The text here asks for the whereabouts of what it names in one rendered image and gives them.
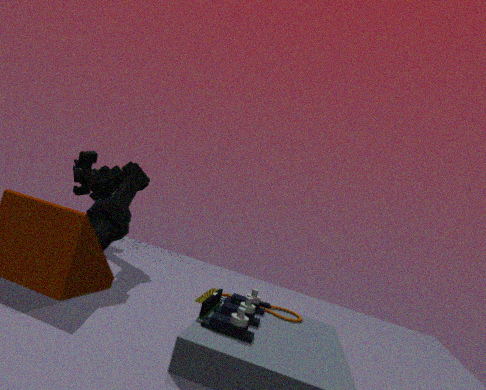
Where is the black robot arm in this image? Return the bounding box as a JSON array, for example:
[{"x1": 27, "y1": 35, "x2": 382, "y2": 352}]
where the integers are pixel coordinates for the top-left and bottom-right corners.
[{"x1": 87, "y1": 161, "x2": 150, "y2": 251}]

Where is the black pin header strip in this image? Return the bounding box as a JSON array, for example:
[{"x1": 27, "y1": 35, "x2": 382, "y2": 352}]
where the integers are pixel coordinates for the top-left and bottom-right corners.
[{"x1": 198, "y1": 289, "x2": 223, "y2": 320}]

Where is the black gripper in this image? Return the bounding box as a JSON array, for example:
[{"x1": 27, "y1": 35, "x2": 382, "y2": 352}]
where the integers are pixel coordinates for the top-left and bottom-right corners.
[{"x1": 73, "y1": 151, "x2": 98, "y2": 196}]

